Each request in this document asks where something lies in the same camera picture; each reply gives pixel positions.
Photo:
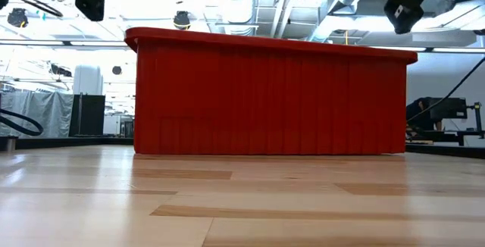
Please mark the red plastic bin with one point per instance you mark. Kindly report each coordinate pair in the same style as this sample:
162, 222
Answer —
265, 99

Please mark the black ceiling spotlight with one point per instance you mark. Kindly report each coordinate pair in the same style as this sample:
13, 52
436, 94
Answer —
17, 17
182, 20

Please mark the small black round lamp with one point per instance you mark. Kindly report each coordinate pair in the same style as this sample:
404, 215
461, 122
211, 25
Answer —
116, 70

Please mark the black hanging ceiling device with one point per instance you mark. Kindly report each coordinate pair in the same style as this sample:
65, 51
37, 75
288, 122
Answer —
61, 70

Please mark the white cylindrical tank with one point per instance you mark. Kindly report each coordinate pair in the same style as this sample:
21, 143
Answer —
88, 82

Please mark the person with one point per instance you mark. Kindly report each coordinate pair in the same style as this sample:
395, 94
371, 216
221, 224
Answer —
417, 112

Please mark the black monitor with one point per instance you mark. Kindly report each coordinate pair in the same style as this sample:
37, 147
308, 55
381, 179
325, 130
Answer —
454, 108

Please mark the black cabinet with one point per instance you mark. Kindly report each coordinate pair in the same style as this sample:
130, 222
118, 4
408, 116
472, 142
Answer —
91, 116

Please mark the grey curtain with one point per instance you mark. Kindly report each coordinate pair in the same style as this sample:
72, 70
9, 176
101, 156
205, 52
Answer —
53, 114

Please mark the black workbench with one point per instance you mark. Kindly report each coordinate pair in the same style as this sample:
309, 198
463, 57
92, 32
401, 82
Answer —
451, 136

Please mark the black table border rail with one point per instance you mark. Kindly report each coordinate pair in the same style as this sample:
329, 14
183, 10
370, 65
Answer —
447, 151
76, 142

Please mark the silver metal post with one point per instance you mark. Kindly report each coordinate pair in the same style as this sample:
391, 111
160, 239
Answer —
11, 144

